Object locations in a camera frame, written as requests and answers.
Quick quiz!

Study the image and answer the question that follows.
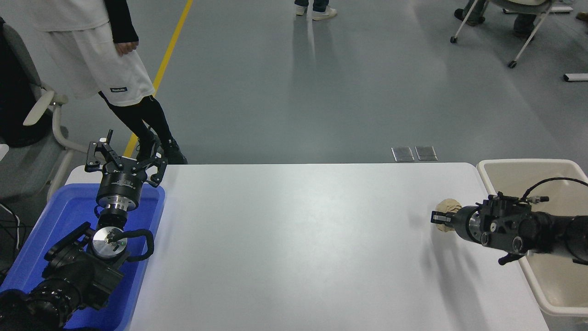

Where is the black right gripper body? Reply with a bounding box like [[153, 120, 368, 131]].
[[452, 205, 474, 242]]

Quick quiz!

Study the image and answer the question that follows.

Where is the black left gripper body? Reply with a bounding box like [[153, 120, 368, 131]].
[[96, 168, 145, 201]]

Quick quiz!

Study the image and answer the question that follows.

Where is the tan paper ball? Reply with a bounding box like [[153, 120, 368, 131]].
[[435, 198, 463, 233]]

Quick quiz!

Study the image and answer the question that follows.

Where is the blue plastic tray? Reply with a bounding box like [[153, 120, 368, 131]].
[[0, 184, 166, 331]]

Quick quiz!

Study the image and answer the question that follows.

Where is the large pale bin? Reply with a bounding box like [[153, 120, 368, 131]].
[[477, 159, 588, 318]]

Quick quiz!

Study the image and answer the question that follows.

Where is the grey office chair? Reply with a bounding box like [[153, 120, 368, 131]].
[[0, 16, 90, 203]]

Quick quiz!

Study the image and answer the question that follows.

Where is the person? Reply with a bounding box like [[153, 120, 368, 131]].
[[294, 0, 338, 22], [454, 0, 537, 38], [27, 0, 188, 165]]

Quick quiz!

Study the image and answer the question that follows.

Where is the white-legged wheeled chair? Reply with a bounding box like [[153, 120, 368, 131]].
[[451, 0, 575, 69]]

